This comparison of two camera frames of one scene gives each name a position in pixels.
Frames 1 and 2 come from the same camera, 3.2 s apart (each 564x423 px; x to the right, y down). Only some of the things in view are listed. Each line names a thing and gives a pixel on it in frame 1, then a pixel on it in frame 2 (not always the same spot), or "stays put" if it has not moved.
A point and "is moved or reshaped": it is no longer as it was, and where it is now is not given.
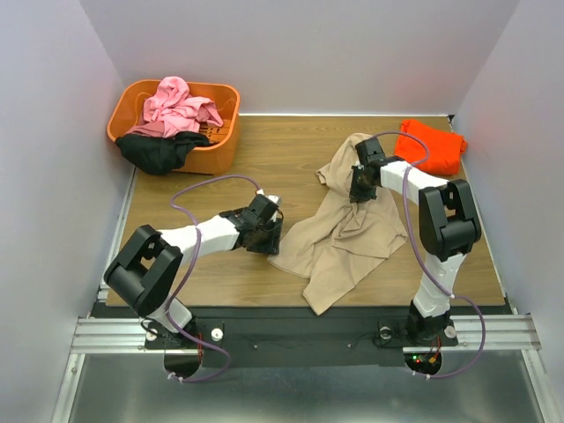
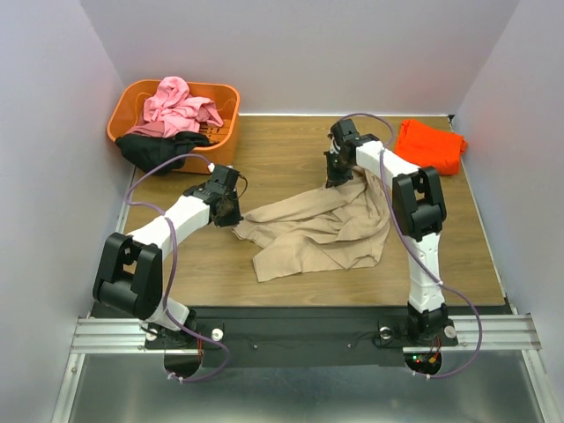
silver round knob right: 385,332 stays put
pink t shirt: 174,109 stays put
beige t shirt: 337,244 is moved or reshaped
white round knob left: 217,334 stays put
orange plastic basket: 128,108 stays put
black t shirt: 159,155 stays put
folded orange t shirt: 429,148 stays put
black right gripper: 361,184 -> 337,172
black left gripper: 271,247 -> 233,219
